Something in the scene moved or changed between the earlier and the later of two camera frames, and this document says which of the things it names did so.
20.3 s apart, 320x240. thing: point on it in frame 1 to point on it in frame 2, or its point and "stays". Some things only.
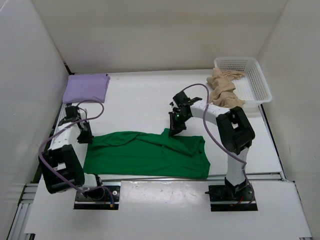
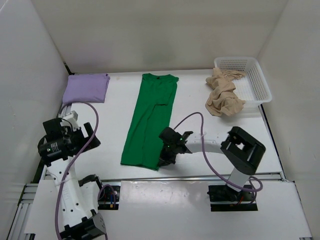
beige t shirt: (223, 94) stays
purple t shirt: (85, 87) stays
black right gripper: (174, 127) to (165, 160)
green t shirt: (136, 154) to (151, 121)
